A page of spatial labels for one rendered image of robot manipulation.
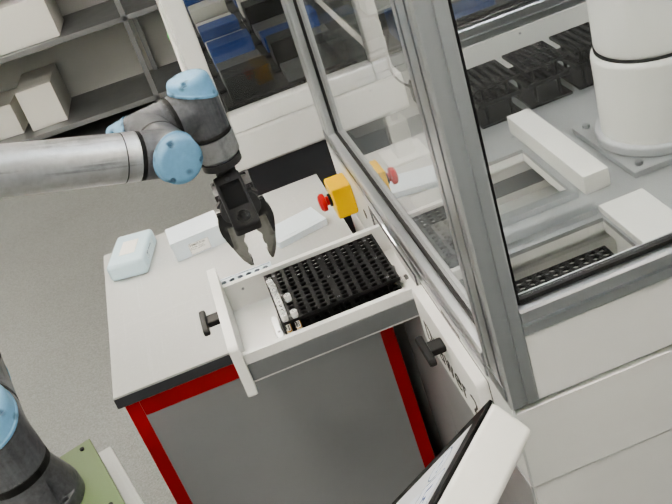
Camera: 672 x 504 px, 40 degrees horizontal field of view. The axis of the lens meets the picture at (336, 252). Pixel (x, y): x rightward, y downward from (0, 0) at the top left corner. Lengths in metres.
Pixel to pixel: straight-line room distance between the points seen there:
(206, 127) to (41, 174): 0.32
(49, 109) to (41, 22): 0.51
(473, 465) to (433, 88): 0.39
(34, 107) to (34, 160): 4.22
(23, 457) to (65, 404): 1.87
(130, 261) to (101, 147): 0.88
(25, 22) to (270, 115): 3.13
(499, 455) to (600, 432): 0.49
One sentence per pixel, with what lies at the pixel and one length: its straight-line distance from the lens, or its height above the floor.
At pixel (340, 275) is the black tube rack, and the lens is 1.68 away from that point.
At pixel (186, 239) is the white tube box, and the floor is 0.81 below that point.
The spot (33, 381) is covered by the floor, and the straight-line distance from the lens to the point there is 3.60.
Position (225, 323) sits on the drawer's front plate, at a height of 0.93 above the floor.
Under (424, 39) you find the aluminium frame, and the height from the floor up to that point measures 1.46.
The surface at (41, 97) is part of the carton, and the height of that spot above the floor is 0.32.
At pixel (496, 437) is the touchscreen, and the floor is 1.19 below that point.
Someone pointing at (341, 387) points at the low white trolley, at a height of 0.56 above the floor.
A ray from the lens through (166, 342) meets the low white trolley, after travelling 1.97.
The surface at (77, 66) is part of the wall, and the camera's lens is 5.92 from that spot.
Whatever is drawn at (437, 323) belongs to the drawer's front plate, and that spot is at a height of 0.93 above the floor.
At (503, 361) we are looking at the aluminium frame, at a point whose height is 1.03.
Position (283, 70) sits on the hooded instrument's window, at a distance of 2.40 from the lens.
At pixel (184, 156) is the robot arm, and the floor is 1.28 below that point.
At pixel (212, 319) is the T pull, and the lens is 1.68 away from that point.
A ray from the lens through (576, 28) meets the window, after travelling 1.06.
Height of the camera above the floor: 1.79
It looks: 30 degrees down
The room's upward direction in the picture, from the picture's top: 19 degrees counter-clockwise
